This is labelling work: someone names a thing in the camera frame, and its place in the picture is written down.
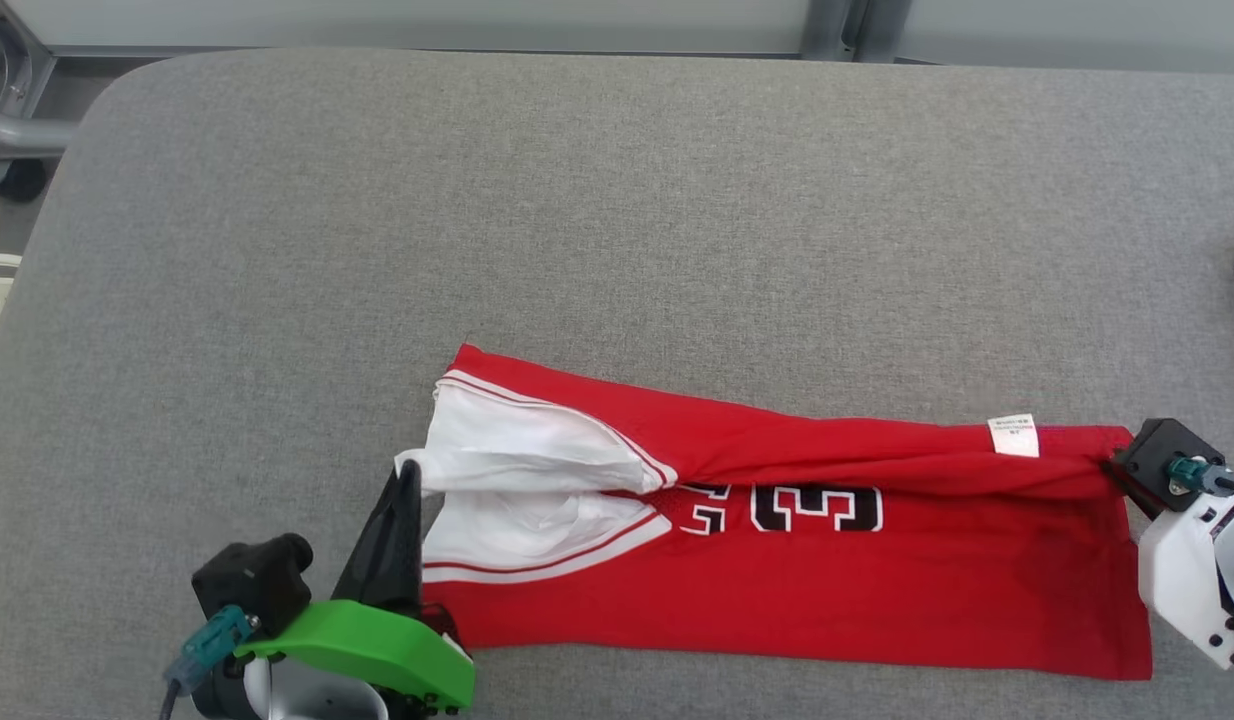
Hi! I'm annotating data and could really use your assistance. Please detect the grey partition post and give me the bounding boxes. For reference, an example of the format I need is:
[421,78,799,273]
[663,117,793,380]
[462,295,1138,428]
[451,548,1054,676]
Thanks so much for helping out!
[857,0,908,63]
[802,0,854,61]

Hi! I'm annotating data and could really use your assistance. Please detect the grey metal cart frame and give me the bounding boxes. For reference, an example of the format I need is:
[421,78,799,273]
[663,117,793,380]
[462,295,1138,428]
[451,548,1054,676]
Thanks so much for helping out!
[0,0,78,166]

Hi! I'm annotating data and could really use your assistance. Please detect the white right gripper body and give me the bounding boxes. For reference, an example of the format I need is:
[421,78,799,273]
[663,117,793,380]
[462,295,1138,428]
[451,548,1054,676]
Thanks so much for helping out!
[1137,490,1234,672]

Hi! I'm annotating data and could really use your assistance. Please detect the cable with teal plug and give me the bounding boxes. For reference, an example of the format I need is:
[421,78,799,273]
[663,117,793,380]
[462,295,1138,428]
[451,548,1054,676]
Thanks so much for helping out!
[165,605,258,720]
[1167,455,1234,498]

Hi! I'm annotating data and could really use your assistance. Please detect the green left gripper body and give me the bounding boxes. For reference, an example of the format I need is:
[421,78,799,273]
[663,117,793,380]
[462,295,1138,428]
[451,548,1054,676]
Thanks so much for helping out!
[235,600,477,713]

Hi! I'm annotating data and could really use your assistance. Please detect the black cart wheel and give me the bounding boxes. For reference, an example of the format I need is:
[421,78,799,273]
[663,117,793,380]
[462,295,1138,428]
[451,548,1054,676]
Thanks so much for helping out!
[0,158,48,202]

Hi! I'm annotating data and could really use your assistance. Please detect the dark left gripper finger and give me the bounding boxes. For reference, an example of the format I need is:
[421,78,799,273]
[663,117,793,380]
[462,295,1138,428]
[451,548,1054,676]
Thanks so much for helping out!
[332,463,407,612]
[404,460,424,614]

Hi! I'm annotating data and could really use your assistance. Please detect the left cable with teal plug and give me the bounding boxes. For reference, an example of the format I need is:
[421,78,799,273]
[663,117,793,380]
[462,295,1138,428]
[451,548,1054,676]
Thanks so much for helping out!
[165,605,258,720]

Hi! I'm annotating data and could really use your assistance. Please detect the red Bulls basketball jersey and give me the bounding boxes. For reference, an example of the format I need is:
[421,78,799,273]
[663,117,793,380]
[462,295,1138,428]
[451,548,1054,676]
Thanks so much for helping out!
[395,343,1156,682]

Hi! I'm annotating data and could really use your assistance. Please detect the right cable with teal plug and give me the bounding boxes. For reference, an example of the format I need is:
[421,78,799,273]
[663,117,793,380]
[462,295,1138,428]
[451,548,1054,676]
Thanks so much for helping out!
[1167,455,1234,498]

